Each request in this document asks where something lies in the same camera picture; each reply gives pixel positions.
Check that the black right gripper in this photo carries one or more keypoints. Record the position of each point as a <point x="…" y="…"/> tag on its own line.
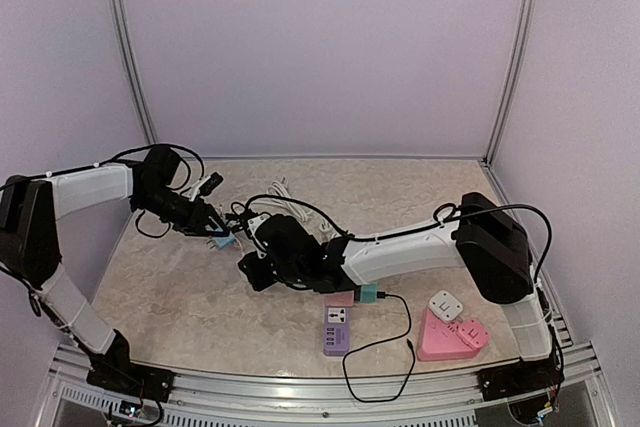
<point x="247" y="265"/>

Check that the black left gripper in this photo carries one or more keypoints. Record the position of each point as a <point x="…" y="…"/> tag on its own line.
<point x="194" y="225"/>

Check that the light blue adapter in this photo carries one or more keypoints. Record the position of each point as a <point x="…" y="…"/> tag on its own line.
<point x="221" y="242"/>

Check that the purple power strip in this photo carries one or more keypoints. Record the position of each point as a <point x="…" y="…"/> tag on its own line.
<point x="336" y="340"/>

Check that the pink cube socket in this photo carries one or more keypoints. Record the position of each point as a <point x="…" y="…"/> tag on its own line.
<point x="339" y="299"/>

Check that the teal adapter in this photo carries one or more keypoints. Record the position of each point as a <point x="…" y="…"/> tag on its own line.
<point x="368" y="293"/>

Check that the white plug adapter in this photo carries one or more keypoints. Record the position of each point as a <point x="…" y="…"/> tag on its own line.
<point x="445" y="306"/>

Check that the pink triangular power strip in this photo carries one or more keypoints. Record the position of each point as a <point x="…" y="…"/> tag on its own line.
<point x="439" y="341"/>

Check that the pink plug adapter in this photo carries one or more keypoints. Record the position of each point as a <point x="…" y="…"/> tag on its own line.
<point x="473" y="334"/>

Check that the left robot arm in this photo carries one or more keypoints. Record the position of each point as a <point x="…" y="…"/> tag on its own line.
<point x="39" y="212"/>

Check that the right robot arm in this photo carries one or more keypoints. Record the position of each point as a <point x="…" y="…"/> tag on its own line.
<point x="476" y="235"/>

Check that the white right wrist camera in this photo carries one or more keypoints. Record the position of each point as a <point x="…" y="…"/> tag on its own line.
<point x="253" y="223"/>

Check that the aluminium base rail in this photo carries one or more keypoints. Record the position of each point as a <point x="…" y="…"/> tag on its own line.
<point x="205" y="398"/>

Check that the aluminium frame post left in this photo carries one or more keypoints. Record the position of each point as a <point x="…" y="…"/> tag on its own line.
<point x="132" y="74"/>

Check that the aluminium frame post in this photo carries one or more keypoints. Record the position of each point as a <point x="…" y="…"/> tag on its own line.
<point x="132" y="74"/>
<point x="516" y="60"/>

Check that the aluminium frame post right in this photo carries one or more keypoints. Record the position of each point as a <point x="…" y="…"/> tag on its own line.
<point x="516" y="60"/>

